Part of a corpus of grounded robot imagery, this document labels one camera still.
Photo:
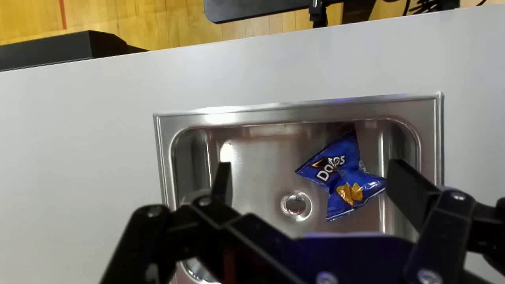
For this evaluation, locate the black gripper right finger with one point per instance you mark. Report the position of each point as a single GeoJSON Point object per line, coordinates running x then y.
{"type": "Point", "coordinates": [446, 230]}

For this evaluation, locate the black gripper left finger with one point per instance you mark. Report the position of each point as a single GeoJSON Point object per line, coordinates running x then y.
{"type": "Point", "coordinates": [210, 241]}

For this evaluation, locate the blue Doritos chip bag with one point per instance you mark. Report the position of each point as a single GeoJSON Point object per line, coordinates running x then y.
{"type": "Point", "coordinates": [339, 178]}

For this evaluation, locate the round metal sink drain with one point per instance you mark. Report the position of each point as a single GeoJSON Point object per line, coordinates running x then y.
{"type": "Point", "coordinates": [295, 205]}

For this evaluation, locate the stainless steel sink basin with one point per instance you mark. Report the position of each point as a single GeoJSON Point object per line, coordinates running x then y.
{"type": "Point", "coordinates": [252, 157]}

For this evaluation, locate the black panel with stand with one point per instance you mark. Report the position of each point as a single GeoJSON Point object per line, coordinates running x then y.
{"type": "Point", "coordinates": [252, 9]}

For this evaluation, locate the black flat platform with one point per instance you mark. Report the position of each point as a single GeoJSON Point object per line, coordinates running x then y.
{"type": "Point", "coordinates": [63, 47]}

